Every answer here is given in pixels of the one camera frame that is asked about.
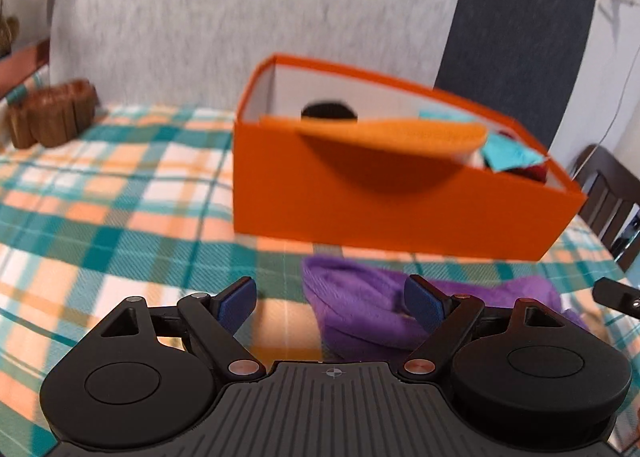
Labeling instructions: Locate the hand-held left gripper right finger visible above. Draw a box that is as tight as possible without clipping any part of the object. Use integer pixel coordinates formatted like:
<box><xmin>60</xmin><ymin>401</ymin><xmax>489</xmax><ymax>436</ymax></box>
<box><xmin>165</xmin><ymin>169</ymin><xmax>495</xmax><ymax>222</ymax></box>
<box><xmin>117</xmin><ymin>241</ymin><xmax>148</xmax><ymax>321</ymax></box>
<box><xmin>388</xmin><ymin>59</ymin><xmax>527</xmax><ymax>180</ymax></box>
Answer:
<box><xmin>402</xmin><ymin>275</ymin><xmax>593</xmax><ymax>375</ymax></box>

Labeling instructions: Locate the light grey cushion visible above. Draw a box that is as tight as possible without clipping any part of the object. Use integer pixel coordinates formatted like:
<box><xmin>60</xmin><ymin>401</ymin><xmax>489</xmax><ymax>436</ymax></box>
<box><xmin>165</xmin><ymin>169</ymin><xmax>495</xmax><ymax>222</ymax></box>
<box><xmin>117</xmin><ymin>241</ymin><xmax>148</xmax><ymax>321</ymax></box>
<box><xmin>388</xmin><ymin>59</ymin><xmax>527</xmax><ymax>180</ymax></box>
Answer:
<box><xmin>47</xmin><ymin>0</ymin><xmax>476</xmax><ymax>114</ymax></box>

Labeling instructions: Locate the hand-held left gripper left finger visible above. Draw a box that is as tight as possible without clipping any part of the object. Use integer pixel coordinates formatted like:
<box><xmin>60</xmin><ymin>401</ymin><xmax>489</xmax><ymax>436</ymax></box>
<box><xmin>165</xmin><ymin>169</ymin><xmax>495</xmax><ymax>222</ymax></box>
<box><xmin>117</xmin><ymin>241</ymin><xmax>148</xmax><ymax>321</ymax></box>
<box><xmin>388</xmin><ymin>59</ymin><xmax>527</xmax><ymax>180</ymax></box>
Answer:
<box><xmin>100</xmin><ymin>276</ymin><xmax>266</xmax><ymax>378</ymax></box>

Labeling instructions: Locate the teal cloth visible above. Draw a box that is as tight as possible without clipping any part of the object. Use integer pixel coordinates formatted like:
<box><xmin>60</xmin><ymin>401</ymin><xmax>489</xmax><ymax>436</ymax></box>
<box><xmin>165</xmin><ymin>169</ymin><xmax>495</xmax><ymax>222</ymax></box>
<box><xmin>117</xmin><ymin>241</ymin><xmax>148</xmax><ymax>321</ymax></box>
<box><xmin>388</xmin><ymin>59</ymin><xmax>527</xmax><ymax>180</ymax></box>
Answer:
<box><xmin>417</xmin><ymin>109</ymin><xmax>547</xmax><ymax>172</ymax></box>

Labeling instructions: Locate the black soft item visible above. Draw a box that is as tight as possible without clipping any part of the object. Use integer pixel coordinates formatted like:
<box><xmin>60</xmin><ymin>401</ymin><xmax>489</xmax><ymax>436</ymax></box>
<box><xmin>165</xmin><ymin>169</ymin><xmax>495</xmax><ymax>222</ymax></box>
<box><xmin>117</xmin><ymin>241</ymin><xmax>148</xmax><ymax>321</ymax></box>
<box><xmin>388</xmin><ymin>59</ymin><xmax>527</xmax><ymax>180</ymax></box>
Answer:
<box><xmin>301</xmin><ymin>100</ymin><xmax>359</xmax><ymax>124</ymax></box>

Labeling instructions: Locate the dark blue cushion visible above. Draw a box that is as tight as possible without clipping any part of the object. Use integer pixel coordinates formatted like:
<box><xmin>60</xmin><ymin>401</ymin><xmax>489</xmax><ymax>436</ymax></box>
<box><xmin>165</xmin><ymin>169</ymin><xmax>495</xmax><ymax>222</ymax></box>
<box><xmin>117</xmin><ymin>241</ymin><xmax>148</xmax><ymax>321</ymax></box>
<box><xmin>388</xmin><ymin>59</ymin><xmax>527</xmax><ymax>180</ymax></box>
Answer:
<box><xmin>433</xmin><ymin>0</ymin><xmax>602</xmax><ymax>174</ymax></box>

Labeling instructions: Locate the white cable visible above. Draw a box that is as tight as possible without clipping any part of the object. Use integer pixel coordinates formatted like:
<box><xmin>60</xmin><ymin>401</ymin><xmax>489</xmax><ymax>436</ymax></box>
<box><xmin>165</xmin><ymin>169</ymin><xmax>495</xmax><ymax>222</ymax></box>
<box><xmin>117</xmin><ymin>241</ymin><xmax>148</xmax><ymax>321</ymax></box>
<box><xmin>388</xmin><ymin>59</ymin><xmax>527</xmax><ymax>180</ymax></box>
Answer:
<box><xmin>570</xmin><ymin>49</ymin><xmax>638</xmax><ymax>175</ymax></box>

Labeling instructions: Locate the wooden bed rail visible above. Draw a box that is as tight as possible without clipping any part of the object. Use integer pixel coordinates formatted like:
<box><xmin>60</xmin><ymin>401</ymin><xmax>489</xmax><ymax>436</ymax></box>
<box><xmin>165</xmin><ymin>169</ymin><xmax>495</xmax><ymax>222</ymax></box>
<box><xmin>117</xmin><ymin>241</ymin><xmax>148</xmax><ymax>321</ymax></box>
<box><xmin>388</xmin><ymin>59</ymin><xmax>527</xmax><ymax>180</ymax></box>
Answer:
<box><xmin>0</xmin><ymin>38</ymin><xmax>52</xmax><ymax>98</ymax></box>

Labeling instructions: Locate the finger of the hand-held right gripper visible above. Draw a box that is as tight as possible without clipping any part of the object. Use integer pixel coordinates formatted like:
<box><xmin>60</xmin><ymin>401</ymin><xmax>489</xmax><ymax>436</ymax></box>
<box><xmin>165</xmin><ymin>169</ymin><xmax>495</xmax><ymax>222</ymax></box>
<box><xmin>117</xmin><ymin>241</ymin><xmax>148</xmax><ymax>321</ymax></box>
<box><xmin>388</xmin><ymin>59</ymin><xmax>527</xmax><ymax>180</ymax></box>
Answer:
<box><xmin>592</xmin><ymin>278</ymin><xmax>640</xmax><ymax>323</ymax></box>

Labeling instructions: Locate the dark wooden chair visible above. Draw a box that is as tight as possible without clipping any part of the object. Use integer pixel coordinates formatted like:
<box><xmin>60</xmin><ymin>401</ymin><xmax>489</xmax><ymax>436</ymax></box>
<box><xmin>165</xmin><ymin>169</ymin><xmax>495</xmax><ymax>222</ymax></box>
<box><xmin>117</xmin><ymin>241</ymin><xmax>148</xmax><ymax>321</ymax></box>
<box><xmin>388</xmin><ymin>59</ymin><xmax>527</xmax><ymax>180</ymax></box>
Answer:
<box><xmin>570</xmin><ymin>144</ymin><xmax>640</xmax><ymax>269</ymax></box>

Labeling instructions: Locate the orange felt cloth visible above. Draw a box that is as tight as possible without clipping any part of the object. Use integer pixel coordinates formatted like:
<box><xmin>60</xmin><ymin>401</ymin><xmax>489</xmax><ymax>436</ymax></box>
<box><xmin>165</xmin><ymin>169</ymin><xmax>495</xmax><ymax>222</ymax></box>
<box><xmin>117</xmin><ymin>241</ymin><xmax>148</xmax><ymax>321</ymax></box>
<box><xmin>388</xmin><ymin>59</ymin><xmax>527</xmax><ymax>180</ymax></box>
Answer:
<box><xmin>259</xmin><ymin>116</ymin><xmax>489</xmax><ymax>194</ymax></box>

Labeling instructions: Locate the hanging dried ornament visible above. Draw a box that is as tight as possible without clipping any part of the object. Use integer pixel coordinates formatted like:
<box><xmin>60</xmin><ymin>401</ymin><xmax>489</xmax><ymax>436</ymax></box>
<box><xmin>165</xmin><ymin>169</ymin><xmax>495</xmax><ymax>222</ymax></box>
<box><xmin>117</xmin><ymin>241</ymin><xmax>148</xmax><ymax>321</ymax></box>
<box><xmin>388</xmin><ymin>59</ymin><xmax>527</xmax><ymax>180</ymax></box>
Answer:
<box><xmin>0</xmin><ymin>0</ymin><xmax>22</xmax><ymax>58</ymax></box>

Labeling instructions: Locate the orange cardboard box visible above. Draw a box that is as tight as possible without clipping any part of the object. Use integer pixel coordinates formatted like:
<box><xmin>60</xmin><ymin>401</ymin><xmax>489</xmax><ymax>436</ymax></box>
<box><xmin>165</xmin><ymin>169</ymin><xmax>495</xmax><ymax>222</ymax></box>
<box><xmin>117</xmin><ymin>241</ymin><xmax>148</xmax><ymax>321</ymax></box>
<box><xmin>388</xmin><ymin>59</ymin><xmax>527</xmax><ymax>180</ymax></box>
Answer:
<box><xmin>232</xmin><ymin>53</ymin><xmax>589</xmax><ymax>263</ymax></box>

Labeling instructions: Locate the brown wooden basket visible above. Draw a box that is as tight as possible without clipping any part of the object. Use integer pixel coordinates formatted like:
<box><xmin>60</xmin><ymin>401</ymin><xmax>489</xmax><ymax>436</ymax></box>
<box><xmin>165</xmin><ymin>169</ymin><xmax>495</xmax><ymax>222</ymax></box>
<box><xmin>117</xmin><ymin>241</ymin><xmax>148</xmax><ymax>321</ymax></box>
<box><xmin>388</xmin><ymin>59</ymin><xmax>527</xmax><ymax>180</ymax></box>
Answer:
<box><xmin>7</xmin><ymin>79</ymin><xmax>99</xmax><ymax>149</ymax></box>

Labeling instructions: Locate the plaid blanket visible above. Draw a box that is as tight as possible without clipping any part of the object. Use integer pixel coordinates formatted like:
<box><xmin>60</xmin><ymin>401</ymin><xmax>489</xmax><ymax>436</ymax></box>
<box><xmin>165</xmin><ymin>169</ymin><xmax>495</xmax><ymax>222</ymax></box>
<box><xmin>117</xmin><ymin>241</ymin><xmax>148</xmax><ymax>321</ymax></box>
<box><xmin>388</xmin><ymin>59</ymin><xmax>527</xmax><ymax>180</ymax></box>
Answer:
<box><xmin>0</xmin><ymin>69</ymin><xmax>640</xmax><ymax>457</ymax></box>

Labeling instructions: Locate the purple cloth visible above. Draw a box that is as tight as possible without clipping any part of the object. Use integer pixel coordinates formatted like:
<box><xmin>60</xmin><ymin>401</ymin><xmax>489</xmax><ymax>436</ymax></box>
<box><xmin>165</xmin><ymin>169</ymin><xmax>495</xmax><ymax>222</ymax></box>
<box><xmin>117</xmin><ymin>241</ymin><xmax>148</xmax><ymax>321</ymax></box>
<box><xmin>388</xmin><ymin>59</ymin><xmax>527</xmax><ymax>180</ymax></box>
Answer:
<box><xmin>302</xmin><ymin>255</ymin><xmax>590</xmax><ymax>354</ymax></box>

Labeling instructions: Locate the dark red soft item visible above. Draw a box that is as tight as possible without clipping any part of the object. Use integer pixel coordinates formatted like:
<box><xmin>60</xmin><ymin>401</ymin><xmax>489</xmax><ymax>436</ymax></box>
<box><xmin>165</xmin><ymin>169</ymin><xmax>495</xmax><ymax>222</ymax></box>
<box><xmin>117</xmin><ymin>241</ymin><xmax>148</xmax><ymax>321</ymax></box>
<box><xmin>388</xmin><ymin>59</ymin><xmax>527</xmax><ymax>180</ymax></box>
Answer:
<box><xmin>504</xmin><ymin>134</ymin><xmax>549</xmax><ymax>184</ymax></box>

